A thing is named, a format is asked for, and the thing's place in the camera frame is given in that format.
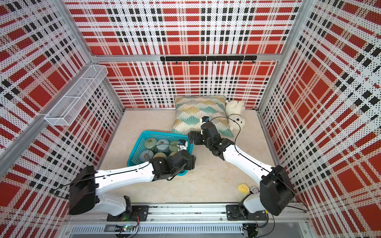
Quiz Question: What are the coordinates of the blue grey tea canister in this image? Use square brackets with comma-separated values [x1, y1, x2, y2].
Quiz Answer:
[140, 150, 154, 163]

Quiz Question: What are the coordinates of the dark green tea canister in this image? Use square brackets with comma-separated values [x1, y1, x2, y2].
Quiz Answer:
[144, 137, 157, 151]

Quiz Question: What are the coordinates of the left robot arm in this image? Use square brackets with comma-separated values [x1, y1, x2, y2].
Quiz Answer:
[68, 150, 196, 217]

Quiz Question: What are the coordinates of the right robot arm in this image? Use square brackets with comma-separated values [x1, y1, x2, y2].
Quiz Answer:
[188, 122, 295, 216]

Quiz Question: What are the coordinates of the light blue tea canister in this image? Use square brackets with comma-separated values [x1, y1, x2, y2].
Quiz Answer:
[156, 139, 170, 153]

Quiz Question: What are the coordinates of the fan pattern pillow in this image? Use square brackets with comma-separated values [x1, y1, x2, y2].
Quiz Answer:
[171, 96, 234, 138]

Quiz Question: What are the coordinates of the white plush bear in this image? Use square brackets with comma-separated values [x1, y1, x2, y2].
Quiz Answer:
[225, 100, 246, 131]

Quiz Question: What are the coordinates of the yellow plush toy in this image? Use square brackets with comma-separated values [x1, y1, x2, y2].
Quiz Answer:
[238, 183, 251, 194]

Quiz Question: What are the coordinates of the green circuit board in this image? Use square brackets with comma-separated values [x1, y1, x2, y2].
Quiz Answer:
[115, 225, 135, 233]

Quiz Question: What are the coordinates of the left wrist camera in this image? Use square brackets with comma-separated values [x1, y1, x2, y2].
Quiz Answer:
[178, 139, 189, 150]

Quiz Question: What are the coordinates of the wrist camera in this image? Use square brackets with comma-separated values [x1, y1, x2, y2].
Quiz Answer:
[200, 116, 210, 125]
[178, 139, 189, 150]

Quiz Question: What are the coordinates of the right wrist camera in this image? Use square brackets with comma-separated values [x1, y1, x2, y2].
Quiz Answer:
[200, 116, 210, 125]

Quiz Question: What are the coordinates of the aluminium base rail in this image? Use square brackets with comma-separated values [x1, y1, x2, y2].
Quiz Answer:
[64, 203, 309, 225]

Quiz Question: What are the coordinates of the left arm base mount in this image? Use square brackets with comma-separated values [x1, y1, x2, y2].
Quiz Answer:
[107, 205, 149, 222]

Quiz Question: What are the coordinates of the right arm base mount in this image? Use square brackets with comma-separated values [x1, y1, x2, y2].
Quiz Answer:
[226, 204, 267, 221]

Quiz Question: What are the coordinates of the black hook rail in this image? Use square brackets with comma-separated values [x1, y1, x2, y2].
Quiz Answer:
[160, 56, 258, 63]

